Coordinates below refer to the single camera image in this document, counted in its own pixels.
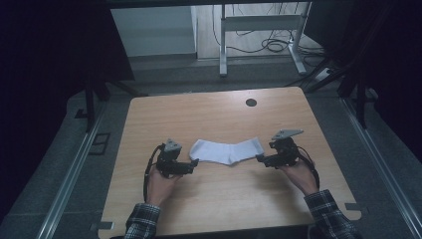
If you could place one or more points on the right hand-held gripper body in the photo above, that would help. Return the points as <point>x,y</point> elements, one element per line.
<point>285,151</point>

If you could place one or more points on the person's left hand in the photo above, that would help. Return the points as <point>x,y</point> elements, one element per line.
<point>161,187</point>

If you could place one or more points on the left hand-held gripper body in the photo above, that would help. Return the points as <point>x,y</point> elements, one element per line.
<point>167,159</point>

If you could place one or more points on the person's right hand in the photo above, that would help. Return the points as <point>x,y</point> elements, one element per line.
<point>300,177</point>

